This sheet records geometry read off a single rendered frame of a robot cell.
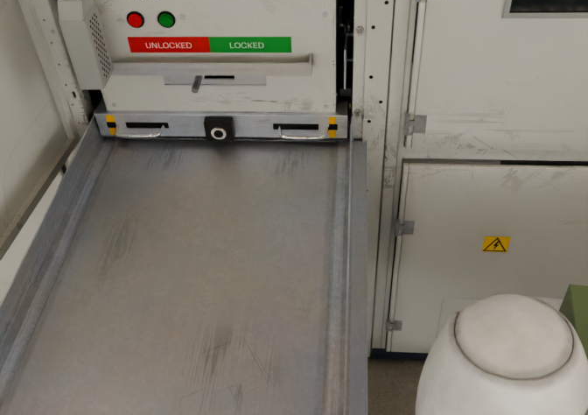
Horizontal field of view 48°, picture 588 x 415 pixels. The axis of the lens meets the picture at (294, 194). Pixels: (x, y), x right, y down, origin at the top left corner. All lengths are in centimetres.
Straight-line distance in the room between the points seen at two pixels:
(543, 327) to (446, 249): 123
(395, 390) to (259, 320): 97
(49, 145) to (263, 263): 57
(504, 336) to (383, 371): 163
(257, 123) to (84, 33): 40
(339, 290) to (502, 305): 72
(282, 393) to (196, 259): 31
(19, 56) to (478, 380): 115
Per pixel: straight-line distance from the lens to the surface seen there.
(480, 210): 156
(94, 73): 128
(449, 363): 42
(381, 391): 201
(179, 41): 132
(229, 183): 134
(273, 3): 125
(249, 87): 135
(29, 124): 143
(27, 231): 181
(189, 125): 142
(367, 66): 131
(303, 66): 127
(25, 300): 123
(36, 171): 146
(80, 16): 122
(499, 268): 172
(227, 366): 107
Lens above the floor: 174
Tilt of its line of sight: 44 degrees down
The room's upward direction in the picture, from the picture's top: 3 degrees counter-clockwise
